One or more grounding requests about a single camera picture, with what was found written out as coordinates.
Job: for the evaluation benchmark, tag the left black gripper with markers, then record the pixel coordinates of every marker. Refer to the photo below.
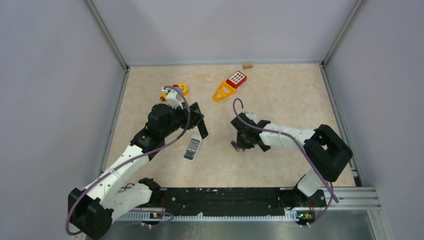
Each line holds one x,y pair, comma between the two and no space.
185,113

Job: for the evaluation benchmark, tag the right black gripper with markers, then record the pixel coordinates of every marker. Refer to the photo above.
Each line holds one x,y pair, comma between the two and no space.
241,145

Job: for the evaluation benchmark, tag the black remote control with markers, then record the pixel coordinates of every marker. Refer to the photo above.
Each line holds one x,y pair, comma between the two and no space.
203,131

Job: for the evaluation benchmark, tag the blue battery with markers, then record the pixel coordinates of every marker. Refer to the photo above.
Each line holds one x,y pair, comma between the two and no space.
234,145

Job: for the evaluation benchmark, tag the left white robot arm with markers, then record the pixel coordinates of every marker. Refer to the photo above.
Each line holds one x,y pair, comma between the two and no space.
95,208

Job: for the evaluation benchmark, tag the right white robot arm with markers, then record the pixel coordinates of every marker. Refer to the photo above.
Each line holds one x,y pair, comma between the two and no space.
324,150

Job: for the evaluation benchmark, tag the white remote control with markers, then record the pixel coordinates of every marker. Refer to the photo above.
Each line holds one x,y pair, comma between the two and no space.
192,148

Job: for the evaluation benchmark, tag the orange toy piece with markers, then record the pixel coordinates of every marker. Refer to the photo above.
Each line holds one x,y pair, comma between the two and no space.
163,97

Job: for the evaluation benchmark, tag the yellow triangle toy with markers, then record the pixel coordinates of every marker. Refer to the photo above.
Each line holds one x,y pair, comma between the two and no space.
224,91

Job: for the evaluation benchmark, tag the red toy block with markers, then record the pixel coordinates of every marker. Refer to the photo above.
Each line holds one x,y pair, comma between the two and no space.
236,79

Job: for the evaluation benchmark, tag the small wooden block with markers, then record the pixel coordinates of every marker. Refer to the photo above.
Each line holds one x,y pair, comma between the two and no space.
247,65

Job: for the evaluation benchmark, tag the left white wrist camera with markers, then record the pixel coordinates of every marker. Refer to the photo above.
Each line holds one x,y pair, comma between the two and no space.
173,97

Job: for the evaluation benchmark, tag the yellow ring toy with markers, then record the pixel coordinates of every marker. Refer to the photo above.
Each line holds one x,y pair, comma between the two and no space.
184,88

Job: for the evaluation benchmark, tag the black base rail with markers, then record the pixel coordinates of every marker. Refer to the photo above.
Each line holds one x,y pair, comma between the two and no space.
229,204

